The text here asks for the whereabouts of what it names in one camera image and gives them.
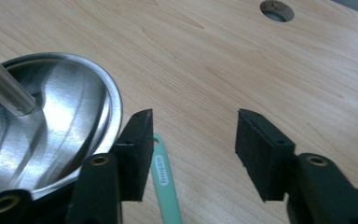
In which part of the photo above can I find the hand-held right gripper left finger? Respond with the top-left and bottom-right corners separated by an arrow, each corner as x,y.
109,108 -> 155,203

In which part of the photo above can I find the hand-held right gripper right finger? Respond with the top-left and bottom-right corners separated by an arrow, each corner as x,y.
234,108 -> 296,203

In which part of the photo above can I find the mint green utensil handle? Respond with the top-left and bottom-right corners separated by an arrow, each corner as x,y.
149,133 -> 184,224

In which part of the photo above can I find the stainless steel bowl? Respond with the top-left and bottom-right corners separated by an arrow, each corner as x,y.
0,51 -> 124,203

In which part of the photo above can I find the round table cable hole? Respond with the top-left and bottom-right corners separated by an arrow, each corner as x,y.
259,0 -> 296,23

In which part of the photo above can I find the steel utensil handle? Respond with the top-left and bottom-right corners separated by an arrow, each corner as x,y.
0,44 -> 38,118

